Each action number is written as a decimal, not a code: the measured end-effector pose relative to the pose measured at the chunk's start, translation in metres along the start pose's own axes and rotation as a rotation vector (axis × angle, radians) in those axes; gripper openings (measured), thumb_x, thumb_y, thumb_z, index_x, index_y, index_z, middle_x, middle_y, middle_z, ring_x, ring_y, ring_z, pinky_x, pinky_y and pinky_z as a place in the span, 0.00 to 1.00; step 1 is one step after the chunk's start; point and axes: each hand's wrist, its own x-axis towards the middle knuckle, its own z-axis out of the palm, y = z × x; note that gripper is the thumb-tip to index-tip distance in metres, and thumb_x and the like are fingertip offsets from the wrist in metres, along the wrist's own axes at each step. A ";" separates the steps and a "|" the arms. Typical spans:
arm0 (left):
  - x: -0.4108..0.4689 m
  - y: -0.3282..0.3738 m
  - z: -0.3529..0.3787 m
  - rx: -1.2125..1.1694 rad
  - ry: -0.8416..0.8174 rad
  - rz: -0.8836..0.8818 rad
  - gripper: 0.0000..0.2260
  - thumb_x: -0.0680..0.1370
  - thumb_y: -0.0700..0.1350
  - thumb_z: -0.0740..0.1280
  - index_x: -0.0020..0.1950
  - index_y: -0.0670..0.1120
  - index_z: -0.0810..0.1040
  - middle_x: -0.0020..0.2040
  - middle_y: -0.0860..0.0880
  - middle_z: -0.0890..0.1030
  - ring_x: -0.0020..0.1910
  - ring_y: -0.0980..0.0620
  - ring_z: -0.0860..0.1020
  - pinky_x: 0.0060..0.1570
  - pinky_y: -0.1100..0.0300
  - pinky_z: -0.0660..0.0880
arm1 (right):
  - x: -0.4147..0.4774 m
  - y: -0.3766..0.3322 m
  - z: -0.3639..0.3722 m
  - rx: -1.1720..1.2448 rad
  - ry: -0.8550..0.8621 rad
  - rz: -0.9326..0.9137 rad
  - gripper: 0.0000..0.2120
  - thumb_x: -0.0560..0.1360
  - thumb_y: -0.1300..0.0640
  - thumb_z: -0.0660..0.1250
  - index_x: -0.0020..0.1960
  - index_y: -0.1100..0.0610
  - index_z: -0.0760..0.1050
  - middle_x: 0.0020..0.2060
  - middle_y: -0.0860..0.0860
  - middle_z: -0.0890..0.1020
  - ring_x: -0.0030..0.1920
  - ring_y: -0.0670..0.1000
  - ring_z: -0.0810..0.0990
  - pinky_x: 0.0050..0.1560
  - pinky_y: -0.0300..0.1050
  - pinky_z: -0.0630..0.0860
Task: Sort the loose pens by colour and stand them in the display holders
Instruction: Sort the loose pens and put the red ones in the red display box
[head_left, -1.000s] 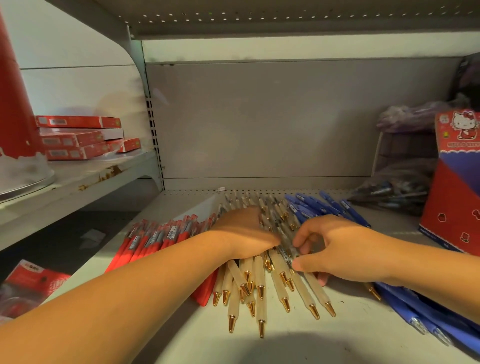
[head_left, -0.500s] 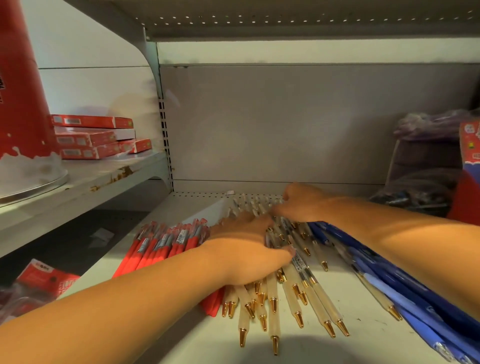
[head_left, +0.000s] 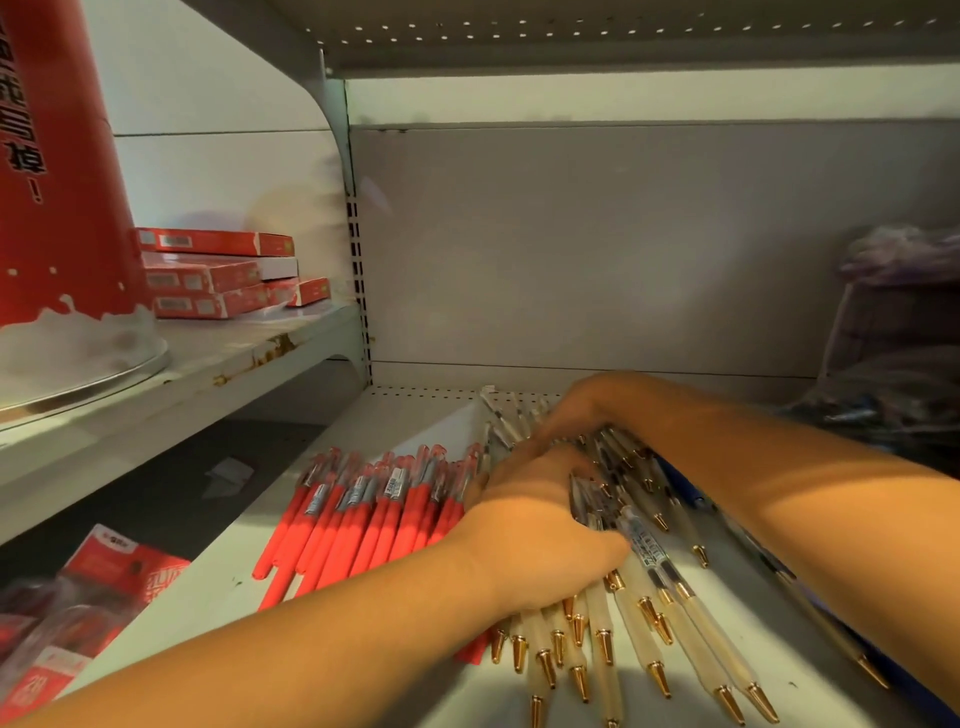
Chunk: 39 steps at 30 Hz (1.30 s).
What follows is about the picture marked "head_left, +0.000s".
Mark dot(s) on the white paper scrap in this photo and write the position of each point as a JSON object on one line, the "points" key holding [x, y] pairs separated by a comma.
{"points": [[227, 477]]}

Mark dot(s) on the person's left hand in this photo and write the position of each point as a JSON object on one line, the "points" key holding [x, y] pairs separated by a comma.
{"points": [[525, 540]]}

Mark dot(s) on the bunch of cream gold-tipped pens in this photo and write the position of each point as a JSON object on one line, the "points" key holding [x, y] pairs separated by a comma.
{"points": [[675, 600]]}

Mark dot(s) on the white flat box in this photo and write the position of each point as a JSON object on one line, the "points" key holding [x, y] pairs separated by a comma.
{"points": [[277, 266]]}

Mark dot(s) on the person's left thumb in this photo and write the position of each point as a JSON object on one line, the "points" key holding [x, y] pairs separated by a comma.
{"points": [[607, 549]]}

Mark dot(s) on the clear plastic bag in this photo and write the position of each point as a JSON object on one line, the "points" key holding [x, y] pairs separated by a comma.
{"points": [[889, 352]]}

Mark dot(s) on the perforated metal shelf board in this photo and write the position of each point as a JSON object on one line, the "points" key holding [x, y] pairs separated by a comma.
{"points": [[600, 34]]}

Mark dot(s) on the pile of red pens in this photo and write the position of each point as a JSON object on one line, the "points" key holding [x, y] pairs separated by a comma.
{"points": [[352, 517]]}

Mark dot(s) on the large red cone display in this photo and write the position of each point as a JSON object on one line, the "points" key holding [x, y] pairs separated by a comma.
{"points": [[52, 202]]}

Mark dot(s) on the person's right hand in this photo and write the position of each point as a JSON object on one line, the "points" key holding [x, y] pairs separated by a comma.
{"points": [[607, 405]]}

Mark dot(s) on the person's right forearm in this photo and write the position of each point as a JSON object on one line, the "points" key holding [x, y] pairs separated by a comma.
{"points": [[810, 517]]}

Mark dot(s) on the red box with white label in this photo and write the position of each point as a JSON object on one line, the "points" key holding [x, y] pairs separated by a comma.
{"points": [[199, 277], [210, 303]]}

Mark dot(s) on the long red box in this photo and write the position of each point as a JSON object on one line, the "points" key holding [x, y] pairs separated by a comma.
{"points": [[214, 242]]}

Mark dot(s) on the person's left forearm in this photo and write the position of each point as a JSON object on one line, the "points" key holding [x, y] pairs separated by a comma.
{"points": [[315, 652]]}

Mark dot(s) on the red blister packet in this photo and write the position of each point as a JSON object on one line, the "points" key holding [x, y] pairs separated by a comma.
{"points": [[124, 566], [45, 660]]}

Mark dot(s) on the slotted metal shelf upright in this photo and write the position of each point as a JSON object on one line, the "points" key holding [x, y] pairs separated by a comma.
{"points": [[358, 277]]}

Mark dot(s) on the small red box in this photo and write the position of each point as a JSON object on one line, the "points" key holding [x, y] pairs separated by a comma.
{"points": [[311, 290]]}

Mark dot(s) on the person's right fingers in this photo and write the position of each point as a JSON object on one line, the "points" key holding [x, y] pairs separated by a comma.
{"points": [[559, 429]]}

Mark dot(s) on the grey metal shelf board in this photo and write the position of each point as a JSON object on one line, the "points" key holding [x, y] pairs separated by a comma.
{"points": [[187, 390]]}

